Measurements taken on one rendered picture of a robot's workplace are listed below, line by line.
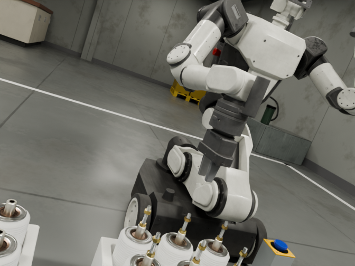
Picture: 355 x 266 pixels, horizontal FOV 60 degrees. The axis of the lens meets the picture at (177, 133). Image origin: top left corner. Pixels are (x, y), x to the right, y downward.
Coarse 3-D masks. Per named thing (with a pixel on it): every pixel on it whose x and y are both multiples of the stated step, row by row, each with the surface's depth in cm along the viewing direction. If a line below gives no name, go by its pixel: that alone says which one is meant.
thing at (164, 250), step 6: (162, 240) 84; (162, 246) 83; (168, 246) 82; (192, 246) 86; (156, 252) 85; (162, 252) 83; (168, 252) 82; (174, 252) 81; (180, 252) 81; (186, 252) 82; (192, 252) 84; (156, 258) 84; (162, 258) 83; (168, 258) 82; (174, 258) 81; (180, 258) 82; (186, 258) 83; (162, 264) 82; (168, 264) 82
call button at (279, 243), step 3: (276, 240) 90; (279, 240) 91; (276, 243) 89; (279, 243) 89; (282, 243) 90; (285, 243) 90; (276, 246) 89; (279, 246) 88; (282, 246) 88; (285, 246) 88; (279, 249) 88; (282, 249) 88; (285, 249) 88
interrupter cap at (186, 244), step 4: (172, 232) 88; (168, 236) 85; (172, 236) 86; (168, 240) 83; (172, 240) 85; (184, 240) 87; (188, 240) 87; (172, 244) 82; (176, 244) 83; (180, 244) 84; (184, 244) 85; (188, 244) 85; (176, 248) 82; (180, 248) 82; (184, 248) 83; (188, 248) 83
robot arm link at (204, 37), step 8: (200, 24) 102; (208, 24) 101; (192, 32) 101; (200, 32) 99; (208, 32) 100; (216, 32) 102; (184, 40) 101; (192, 40) 98; (200, 40) 98; (208, 40) 100; (216, 40) 103; (176, 48) 95; (184, 48) 92; (192, 48) 97; (200, 48) 98; (208, 48) 100; (168, 56) 94; (176, 56) 91; (184, 56) 90; (200, 56) 98; (176, 64) 92; (200, 64) 101
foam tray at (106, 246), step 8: (104, 240) 86; (112, 240) 87; (104, 248) 83; (112, 248) 86; (96, 256) 85; (104, 256) 79; (192, 256) 94; (96, 264) 83; (104, 264) 77; (112, 264) 78
